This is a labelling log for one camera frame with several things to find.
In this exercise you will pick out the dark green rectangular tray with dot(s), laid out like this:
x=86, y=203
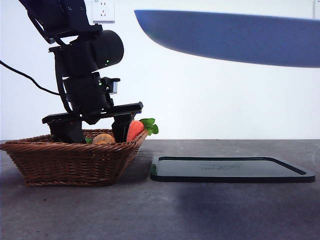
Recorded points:
x=225, y=172

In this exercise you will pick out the orange carrot with green leaves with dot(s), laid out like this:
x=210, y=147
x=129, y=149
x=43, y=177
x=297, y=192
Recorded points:
x=135, y=128

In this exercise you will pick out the light blue round plate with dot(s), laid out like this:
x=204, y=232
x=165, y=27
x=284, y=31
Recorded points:
x=225, y=35

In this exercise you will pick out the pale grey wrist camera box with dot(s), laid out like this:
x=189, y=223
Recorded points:
x=114, y=87

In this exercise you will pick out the brown woven wicker basket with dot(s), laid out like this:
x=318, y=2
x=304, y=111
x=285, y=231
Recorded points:
x=70, y=162

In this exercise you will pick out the white wall power outlet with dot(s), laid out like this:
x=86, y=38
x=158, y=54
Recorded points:
x=103, y=12

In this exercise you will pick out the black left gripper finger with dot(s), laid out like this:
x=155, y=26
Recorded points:
x=121, y=130
x=67, y=132

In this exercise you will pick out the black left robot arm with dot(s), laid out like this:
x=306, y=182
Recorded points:
x=82, y=57

